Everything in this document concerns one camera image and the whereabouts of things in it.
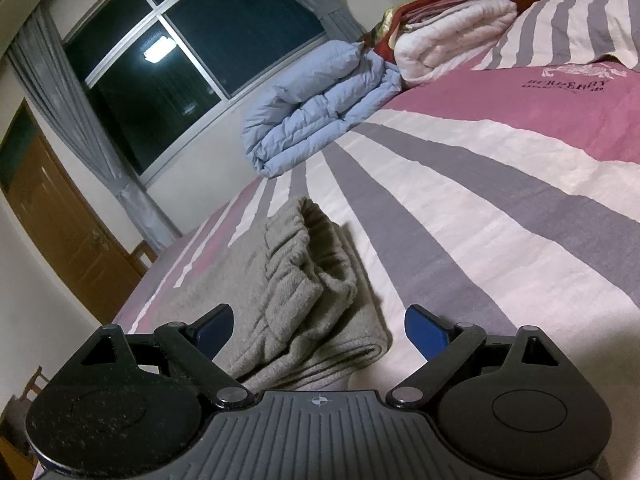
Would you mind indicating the striped pink grey bed sheet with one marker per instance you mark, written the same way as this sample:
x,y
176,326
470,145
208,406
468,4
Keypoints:
x,y
498,197

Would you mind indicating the wooden chair at left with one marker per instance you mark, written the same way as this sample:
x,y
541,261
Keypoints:
x,y
18,459

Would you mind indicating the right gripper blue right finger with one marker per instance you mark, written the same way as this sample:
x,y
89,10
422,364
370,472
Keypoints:
x,y
441,341

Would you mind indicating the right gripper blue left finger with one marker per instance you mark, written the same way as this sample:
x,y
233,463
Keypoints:
x,y
208,334

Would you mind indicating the folded red cloth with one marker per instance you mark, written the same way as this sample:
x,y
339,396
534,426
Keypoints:
x,y
398,19

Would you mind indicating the grey left curtain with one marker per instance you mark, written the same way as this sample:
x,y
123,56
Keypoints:
x,y
42,67

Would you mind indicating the striped pillow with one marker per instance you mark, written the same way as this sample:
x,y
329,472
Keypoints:
x,y
561,32

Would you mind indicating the wooden chair by door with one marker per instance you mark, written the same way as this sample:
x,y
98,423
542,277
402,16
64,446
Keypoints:
x,y
142,257

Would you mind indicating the grey fleece pants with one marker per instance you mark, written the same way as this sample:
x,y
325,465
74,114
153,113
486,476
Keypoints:
x,y
303,312

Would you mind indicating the brown wooden door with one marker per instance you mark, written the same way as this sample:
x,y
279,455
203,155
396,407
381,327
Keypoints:
x,y
65,229

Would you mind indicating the folded light blue duvet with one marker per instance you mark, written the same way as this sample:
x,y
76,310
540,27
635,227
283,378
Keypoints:
x,y
315,101

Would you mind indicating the folded white pink blanket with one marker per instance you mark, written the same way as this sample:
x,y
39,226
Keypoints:
x,y
452,39

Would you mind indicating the aluminium frame window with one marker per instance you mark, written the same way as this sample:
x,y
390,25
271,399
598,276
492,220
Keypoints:
x,y
157,72

